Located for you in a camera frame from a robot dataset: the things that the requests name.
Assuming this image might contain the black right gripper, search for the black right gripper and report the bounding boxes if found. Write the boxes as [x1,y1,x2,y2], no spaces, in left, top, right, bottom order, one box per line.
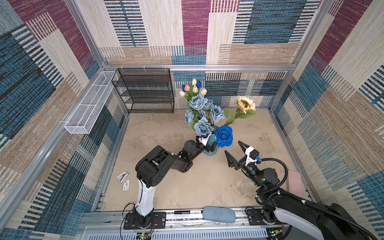
[224,140,262,187]

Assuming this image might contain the teal cylindrical vase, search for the teal cylindrical vase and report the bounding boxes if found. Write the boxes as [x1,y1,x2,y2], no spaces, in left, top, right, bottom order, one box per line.
[203,134,218,156]

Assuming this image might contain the dark blue artificial rose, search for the dark blue artificial rose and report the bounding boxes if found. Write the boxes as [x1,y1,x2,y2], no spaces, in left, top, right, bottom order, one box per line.
[215,126,233,148]

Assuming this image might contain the blue-grey artificial rose bunch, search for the blue-grey artificial rose bunch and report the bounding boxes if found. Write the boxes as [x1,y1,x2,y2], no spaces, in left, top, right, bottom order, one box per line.
[185,95,225,138]

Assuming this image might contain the beige artificial flower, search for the beige artificial flower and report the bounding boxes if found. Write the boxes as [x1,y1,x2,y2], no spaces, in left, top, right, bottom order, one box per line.
[224,96,256,126]

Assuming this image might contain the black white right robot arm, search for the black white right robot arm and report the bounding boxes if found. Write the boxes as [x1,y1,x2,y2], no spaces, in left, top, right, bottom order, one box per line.
[225,142,376,240]

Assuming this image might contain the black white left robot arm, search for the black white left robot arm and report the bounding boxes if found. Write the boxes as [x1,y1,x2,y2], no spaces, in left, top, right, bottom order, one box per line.
[122,139,218,231]

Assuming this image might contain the blue-grey oval pad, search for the blue-grey oval pad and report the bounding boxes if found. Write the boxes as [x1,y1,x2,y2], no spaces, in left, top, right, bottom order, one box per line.
[202,206,236,223]

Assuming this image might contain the pink rectangular pad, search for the pink rectangular pad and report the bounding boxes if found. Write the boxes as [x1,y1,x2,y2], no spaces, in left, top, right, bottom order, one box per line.
[287,170,306,198]

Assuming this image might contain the small white paper tags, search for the small white paper tags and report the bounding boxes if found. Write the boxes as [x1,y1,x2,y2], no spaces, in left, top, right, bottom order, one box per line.
[116,172,130,191]

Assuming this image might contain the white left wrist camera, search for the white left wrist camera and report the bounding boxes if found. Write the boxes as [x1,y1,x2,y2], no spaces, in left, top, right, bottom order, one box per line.
[197,133,212,146]

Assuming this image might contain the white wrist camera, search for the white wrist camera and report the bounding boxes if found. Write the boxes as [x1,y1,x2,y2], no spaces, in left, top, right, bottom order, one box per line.
[197,133,212,146]
[245,146,262,166]

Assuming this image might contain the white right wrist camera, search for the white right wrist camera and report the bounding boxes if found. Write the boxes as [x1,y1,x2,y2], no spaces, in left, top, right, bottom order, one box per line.
[245,146,262,166]

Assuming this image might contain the black wire shelf rack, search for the black wire shelf rack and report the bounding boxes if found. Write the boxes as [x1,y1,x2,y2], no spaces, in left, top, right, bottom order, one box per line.
[112,68,175,114]

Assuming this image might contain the white wire mesh basket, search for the white wire mesh basket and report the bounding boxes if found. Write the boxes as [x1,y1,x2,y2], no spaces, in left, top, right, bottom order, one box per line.
[65,71,115,135]

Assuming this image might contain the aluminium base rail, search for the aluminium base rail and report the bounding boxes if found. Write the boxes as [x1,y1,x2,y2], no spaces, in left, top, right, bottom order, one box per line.
[75,206,295,240]

